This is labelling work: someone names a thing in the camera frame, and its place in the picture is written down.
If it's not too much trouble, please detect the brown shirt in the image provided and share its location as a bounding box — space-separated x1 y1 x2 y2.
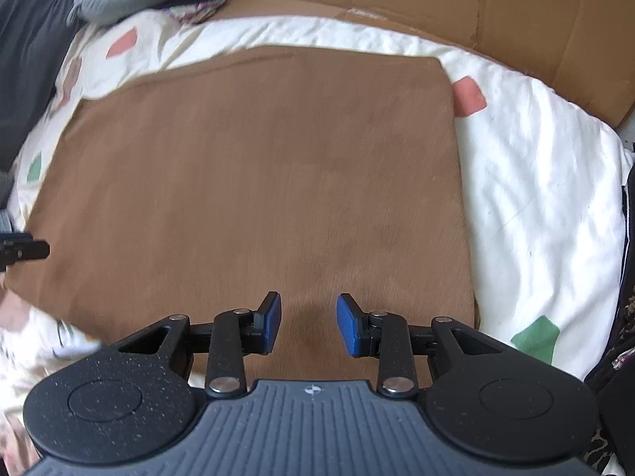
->
8 47 475 379

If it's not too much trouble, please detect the white patterned bed sheet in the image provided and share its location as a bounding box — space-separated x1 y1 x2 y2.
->
0 8 634 476

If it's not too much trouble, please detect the dark grey cushion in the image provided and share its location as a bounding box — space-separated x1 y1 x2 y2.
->
1 0 80 172

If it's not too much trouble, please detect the black knit garment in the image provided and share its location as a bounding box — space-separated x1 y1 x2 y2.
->
585 174 634 475

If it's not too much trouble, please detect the large cardboard sheet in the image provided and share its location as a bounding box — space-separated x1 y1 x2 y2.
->
198 0 635 130

